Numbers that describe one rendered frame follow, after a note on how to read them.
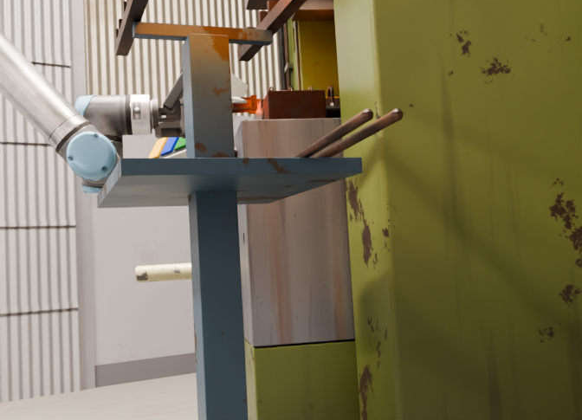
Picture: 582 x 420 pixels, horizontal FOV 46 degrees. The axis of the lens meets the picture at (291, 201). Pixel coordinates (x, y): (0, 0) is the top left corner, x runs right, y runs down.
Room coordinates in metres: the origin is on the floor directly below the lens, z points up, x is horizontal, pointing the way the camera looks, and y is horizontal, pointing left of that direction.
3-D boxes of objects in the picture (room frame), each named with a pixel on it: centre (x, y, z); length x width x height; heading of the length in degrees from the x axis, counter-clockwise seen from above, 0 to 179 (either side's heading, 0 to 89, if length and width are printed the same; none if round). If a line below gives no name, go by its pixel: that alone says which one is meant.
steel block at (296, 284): (1.58, -0.16, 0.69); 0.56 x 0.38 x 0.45; 99
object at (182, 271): (1.93, 0.22, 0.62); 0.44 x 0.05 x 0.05; 99
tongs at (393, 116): (0.93, -0.02, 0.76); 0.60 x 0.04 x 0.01; 14
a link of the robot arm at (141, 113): (1.53, 0.32, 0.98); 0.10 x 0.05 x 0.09; 9
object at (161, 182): (1.01, 0.12, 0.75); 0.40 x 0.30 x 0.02; 20
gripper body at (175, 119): (1.55, 0.24, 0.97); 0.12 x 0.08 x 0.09; 99
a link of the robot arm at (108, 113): (1.52, 0.41, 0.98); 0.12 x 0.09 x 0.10; 99
